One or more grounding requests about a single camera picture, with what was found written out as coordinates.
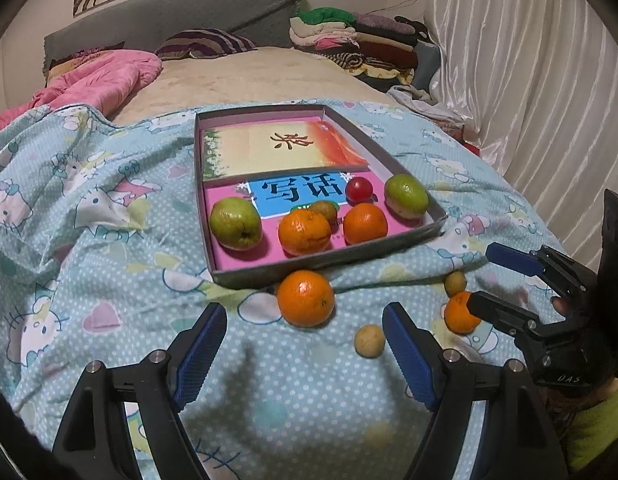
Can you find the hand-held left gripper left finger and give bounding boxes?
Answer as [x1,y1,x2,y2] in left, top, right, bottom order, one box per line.
[53,302,228,480]

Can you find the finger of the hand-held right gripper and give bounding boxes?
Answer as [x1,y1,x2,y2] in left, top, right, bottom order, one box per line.
[467,290,547,342]
[485,241,597,311]

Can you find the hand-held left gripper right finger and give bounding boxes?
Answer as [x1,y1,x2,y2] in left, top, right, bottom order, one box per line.
[382,301,570,480]

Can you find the orange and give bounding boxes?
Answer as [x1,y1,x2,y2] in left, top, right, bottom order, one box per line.
[444,291,482,335]
[277,270,336,329]
[278,208,332,256]
[343,202,389,246]

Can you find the small brown longan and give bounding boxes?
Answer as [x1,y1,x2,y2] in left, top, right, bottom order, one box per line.
[354,324,387,359]
[444,271,468,297]
[309,200,338,226]

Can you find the green guava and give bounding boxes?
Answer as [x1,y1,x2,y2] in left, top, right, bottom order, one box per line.
[384,174,430,219]
[209,197,264,251]

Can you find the grey cardboard box tray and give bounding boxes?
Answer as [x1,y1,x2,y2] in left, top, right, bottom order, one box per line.
[194,104,448,291]

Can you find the red cherry tomato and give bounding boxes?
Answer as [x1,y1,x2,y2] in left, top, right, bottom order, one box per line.
[346,177,374,202]

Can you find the person's right forearm green sleeve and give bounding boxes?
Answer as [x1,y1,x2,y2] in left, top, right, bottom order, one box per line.
[544,376,618,480]

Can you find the pink book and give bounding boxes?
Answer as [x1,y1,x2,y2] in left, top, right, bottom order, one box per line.
[204,172,430,267]

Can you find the blue cartoon cat blanket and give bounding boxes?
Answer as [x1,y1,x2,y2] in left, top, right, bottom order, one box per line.
[0,97,604,480]

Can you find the white satin curtain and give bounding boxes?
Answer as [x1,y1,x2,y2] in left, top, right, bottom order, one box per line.
[424,0,618,261]

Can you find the white crumpled cloth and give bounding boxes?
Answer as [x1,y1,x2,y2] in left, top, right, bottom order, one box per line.
[386,85,464,122]

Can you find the beige and orange book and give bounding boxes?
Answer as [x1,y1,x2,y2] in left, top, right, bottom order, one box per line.
[201,121,370,181]

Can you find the grey blue cushion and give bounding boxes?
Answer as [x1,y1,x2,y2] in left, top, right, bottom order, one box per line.
[413,40,442,92]

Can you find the black plush toy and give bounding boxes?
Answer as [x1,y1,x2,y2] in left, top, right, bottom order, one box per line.
[394,16,430,43]

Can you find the pile of folded clothes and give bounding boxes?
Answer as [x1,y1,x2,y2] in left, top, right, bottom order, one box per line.
[289,12,420,81]

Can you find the tan bed sheet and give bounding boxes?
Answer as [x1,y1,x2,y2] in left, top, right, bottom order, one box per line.
[111,46,390,126]

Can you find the pink quilt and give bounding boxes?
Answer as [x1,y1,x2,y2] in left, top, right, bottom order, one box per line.
[0,50,164,138]

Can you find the green folded cloth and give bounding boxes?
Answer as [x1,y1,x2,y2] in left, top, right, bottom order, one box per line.
[298,7,357,26]

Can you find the striped purple pillow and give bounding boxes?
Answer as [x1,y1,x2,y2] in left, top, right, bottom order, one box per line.
[155,28,257,61]

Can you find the floral pillow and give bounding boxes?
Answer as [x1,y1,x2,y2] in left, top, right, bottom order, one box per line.
[46,50,114,83]

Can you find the grey padded headboard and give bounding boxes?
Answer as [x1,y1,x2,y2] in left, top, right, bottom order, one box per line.
[43,0,307,73]

